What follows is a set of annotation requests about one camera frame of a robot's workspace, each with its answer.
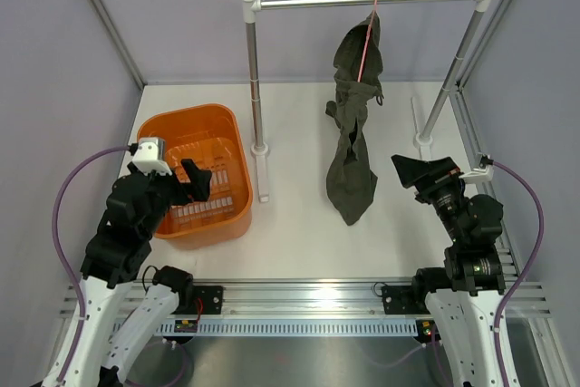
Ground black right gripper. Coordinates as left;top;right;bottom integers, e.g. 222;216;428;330
392;154;468;245

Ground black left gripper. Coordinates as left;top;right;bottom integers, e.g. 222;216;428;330
130;158;211;238

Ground dark green shorts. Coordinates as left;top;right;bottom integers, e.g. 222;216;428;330
325;15;383;226

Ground pink wire hanger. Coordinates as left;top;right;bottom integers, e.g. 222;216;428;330
356;0;378;83

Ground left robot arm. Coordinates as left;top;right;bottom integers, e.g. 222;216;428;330
40;159;212;386

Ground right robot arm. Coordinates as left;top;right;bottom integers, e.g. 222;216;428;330
391;155;519;386

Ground orange plastic basket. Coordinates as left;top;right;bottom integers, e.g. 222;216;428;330
138;103;253;248

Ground metal clothes rack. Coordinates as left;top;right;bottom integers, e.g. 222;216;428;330
238;0;501;204

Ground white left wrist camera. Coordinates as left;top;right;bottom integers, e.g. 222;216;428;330
130;137;172;176

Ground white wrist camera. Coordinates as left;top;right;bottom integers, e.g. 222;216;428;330
130;137;172;176
459;154;494;184

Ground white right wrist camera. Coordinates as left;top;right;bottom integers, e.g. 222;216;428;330
459;154;494;184

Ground aluminium rail base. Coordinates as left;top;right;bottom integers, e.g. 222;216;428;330
61;277;549;353

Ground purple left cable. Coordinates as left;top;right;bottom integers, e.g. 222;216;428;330
51;145;137;383

